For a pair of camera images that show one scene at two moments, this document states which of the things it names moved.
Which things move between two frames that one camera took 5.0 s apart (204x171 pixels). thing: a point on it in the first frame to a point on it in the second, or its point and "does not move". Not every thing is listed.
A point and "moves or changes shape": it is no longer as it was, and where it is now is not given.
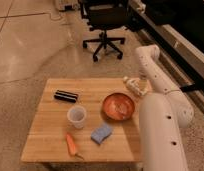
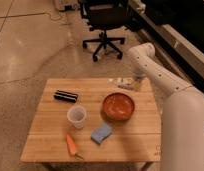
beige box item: (138, 85) moves or changes shape
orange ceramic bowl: (118, 106) does not move
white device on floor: (69, 7) does not move
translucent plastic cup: (76, 114) does not move
